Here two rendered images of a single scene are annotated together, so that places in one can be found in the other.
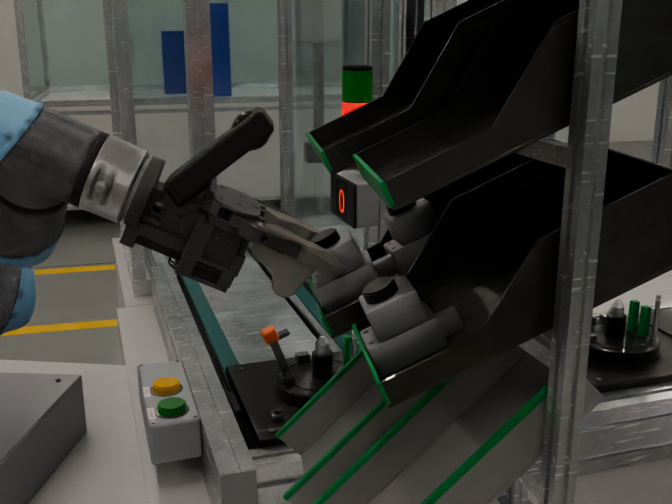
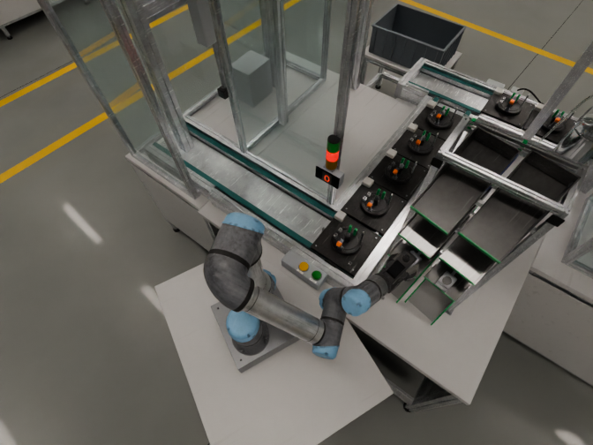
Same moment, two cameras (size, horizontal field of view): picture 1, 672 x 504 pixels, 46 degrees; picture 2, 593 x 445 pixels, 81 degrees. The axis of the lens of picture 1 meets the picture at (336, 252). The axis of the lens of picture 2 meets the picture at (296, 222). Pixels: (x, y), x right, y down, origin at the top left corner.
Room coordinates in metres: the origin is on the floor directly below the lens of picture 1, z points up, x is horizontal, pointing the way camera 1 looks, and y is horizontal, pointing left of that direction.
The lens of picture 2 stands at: (0.55, 0.63, 2.38)
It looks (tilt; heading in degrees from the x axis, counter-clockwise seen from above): 58 degrees down; 326
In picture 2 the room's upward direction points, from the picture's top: 1 degrees counter-clockwise
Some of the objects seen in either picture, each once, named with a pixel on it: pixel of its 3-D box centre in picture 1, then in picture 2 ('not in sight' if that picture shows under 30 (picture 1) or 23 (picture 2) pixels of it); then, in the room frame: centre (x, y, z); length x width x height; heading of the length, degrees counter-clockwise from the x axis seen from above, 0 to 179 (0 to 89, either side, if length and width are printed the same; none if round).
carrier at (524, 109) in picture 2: not in sight; (512, 101); (1.20, -1.34, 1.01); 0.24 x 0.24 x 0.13; 18
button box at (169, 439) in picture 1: (167, 407); (304, 269); (1.07, 0.25, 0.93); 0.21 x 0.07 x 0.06; 18
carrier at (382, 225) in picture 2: not in sight; (376, 199); (1.13, -0.22, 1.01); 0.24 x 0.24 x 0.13; 18
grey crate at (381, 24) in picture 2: not in sight; (415, 39); (2.27, -1.74, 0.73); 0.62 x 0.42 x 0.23; 18
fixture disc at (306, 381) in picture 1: (322, 381); (346, 240); (1.05, 0.02, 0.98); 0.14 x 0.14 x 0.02
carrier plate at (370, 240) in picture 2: (322, 393); (346, 243); (1.05, 0.02, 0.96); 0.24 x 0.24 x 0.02; 18
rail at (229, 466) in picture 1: (192, 362); (280, 239); (1.27, 0.25, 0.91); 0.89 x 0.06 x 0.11; 18
